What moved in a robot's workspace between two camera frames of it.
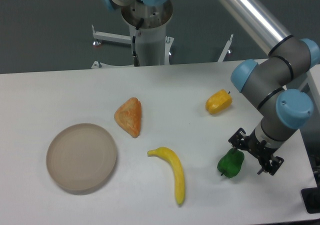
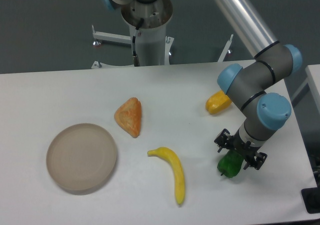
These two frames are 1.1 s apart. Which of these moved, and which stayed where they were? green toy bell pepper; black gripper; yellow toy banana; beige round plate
Moved: black gripper
Stayed: yellow toy banana; beige round plate; green toy bell pepper
